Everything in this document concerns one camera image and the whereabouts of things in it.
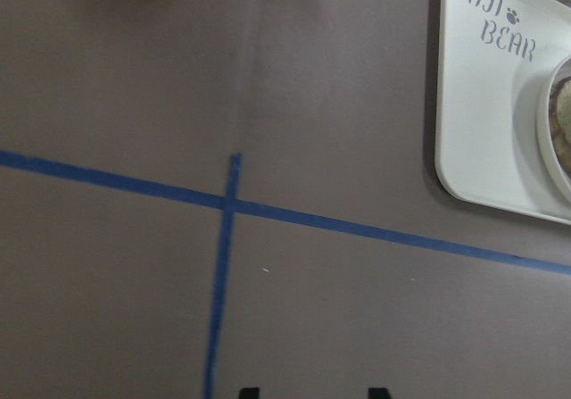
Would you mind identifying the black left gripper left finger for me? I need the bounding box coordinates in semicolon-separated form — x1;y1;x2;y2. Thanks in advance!
238;387;260;399

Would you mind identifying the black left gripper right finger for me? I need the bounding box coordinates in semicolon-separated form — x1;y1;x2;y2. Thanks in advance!
368;387;389;399

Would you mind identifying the white round plate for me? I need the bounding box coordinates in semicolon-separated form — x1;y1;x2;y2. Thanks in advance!
536;56;570;201

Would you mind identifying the bread slice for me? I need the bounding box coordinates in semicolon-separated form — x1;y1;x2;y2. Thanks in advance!
549;77;570;175

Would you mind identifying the white bear tray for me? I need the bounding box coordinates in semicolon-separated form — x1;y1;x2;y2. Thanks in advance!
434;0;570;224

